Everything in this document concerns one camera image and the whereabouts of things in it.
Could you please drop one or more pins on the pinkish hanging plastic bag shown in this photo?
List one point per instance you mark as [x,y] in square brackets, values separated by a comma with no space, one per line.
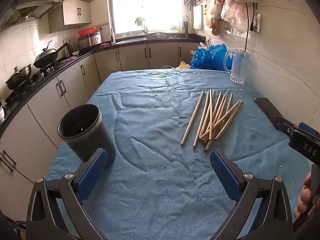
[233,13]

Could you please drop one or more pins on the black wok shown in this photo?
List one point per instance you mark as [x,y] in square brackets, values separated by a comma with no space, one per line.
[46,57]

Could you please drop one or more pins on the wall socket with plugs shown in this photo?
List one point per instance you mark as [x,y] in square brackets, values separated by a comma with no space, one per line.
[255,21]

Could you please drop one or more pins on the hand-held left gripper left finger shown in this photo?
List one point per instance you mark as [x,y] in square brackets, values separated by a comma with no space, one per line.
[92,176]

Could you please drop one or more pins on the red plastic basin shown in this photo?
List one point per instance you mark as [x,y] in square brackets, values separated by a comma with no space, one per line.
[87,32]

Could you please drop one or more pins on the steel cooker pot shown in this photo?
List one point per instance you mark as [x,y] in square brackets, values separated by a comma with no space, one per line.
[90,40]

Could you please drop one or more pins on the white hanging cutting board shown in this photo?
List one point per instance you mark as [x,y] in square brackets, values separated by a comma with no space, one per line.
[198,17]

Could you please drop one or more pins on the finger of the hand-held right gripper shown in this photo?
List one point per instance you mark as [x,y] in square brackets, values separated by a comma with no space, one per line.
[286,126]
[311,130]

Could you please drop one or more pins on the blue towel cloth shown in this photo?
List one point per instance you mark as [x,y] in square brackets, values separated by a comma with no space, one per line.
[150,180]

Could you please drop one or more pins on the cream low wall cabinet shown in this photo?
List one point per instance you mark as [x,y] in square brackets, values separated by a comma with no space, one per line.
[75,12]

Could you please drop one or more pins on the yellow packet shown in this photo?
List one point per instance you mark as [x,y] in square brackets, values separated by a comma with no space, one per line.
[184,65]

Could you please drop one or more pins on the person's right hand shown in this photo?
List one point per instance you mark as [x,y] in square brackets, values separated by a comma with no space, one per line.
[303,200]

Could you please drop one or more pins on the pile of wooden chopsticks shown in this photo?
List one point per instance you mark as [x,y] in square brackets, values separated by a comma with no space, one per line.
[211,120]

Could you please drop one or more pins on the white bottle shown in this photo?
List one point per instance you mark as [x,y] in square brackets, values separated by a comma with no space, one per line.
[112,36]

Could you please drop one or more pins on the kitchen window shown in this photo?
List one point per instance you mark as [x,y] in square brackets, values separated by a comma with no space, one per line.
[145,5]

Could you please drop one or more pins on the dark pot on stove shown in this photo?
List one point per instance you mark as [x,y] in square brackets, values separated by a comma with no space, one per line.
[17,76]

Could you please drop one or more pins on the tan hanging plastic bag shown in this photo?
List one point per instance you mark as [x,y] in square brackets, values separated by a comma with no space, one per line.
[212,15]

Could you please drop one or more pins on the steel range hood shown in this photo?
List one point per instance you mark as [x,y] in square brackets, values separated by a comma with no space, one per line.
[30,7]

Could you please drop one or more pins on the dark utensil holder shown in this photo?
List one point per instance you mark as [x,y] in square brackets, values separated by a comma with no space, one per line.
[186,30]

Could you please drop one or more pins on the cream base cabinets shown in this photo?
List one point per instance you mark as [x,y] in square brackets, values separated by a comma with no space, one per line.
[75,85]

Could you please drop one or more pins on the black smartphone in clear case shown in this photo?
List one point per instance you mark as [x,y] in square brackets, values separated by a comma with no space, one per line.
[267,108]

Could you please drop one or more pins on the clear glass mug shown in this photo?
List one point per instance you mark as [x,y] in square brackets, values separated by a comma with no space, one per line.
[240,67]

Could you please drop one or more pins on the gas stove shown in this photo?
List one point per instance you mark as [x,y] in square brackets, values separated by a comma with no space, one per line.
[47,70]

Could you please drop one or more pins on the black plastic cup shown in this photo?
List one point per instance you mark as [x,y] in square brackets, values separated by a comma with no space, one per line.
[86,141]

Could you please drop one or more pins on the black kitchen countertop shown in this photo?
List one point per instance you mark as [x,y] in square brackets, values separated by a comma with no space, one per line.
[75,59]

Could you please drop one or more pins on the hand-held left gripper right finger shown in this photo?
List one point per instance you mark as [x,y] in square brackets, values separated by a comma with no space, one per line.
[225,177]

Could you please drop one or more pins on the small green plant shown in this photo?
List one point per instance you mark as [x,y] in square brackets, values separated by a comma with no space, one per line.
[140,21]

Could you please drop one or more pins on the pink cloth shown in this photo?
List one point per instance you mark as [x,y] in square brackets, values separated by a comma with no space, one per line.
[105,45]
[67,59]

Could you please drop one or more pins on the blue plastic bag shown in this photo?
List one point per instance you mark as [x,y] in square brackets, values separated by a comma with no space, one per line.
[207,57]

